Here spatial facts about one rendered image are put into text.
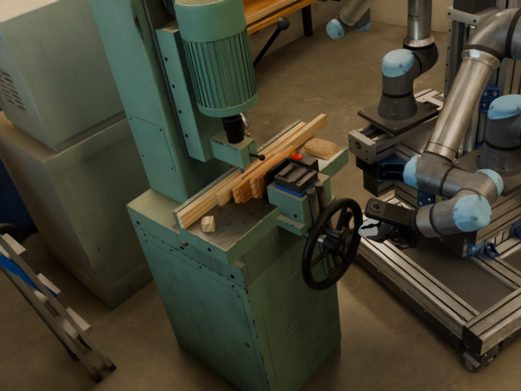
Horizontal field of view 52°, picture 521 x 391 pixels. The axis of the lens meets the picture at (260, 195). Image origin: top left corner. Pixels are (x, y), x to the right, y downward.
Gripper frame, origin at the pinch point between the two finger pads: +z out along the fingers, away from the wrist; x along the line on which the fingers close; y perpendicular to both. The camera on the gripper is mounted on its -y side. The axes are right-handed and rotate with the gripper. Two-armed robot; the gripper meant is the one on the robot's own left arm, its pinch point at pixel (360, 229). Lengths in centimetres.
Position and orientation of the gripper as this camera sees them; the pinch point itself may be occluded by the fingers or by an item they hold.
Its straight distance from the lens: 144.0
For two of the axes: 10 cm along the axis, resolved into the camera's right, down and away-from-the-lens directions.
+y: 7.8, 4.8, 4.0
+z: -5.4, 1.9, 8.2
